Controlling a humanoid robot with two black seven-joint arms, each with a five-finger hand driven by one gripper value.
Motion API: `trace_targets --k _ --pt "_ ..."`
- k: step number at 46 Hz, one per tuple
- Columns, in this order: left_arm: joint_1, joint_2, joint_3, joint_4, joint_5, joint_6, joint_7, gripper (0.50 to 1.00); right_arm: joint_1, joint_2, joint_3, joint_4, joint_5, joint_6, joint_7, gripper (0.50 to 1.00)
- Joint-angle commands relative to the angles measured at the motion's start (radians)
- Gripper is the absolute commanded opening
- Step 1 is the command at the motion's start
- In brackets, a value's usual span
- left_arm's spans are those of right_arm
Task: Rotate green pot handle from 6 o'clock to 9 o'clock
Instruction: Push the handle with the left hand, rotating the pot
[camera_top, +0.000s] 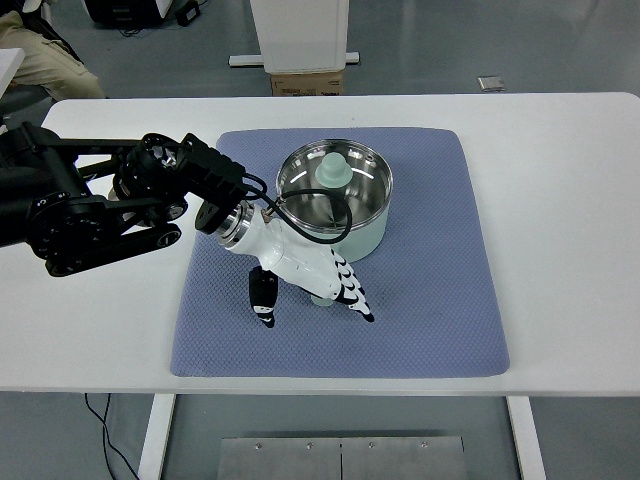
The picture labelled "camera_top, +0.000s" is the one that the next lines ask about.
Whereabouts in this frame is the white table leg right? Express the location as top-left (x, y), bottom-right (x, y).
top-left (506, 396), bottom-right (547, 480)

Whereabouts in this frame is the white side table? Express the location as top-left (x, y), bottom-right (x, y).
top-left (0, 48), bottom-right (25, 96)

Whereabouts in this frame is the black floor cable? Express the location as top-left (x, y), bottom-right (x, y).
top-left (83, 392), bottom-right (140, 480)

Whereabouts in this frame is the white table leg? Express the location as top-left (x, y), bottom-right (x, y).
top-left (506, 396), bottom-right (547, 480)
top-left (137, 394), bottom-right (177, 480)

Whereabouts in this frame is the small grey floor plate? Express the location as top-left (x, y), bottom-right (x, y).
top-left (477, 75), bottom-right (506, 92)

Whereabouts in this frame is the blue textured mat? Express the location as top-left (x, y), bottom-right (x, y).
top-left (169, 127), bottom-right (511, 379)

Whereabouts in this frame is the black device on floor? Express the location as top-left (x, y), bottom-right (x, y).
top-left (82, 0), bottom-right (204, 29)

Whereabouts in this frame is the cardboard box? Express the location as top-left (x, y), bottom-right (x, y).
top-left (270, 71), bottom-right (344, 97)

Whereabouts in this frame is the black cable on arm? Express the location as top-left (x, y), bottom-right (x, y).
top-left (237, 172), bottom-right (353, 246)

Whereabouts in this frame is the white machine base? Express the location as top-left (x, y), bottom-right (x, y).
top-left (229, 0), bottom-right (360, 75)

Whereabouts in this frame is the white table leg left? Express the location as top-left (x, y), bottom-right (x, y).
top-left (137, 394), bottom-right (177, 480)

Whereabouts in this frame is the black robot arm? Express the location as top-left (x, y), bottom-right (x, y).
top-left (1, 123), bottom-right (248, 277)

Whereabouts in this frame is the person in beige trousers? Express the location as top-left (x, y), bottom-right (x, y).
top-left (1, 11), bottom-right (106, 101)

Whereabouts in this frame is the metal floor plate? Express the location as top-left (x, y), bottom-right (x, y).
top-left (218, 436), bottom-right (468, 479)

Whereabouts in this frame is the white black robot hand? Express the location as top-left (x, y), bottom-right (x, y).
top-left (215, 201), bottom-right (374, 328)

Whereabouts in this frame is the green pot with glass lid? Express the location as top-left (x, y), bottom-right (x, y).
top-left (276, 139), bottom-right (393, 263)

